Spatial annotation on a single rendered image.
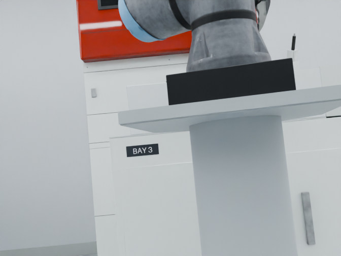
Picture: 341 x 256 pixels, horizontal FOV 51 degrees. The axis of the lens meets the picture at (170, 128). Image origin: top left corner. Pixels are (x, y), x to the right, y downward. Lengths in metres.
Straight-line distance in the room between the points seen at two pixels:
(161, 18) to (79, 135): 2.58
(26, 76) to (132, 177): 2.54
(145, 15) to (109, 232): 1.16
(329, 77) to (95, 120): 1.01
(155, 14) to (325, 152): 0.62
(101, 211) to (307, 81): 1.04
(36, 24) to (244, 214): 3.14
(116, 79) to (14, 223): 2.06
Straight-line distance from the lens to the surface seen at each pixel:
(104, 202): 1.66
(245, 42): 0.60
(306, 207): 1.06
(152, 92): 1.01
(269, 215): 0.58
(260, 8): 1.15
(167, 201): 1.00
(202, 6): 0.63
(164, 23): 0.70
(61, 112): 3.28
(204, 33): 0.62
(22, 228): 3.41
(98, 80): 1.69
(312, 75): 1.10
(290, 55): 1.40
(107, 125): 1.65
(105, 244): 1.69
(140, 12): 0.72
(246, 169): 0.56
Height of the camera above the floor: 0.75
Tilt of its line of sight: 5 degrees up
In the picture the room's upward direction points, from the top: 5 degrees counter-clockwise
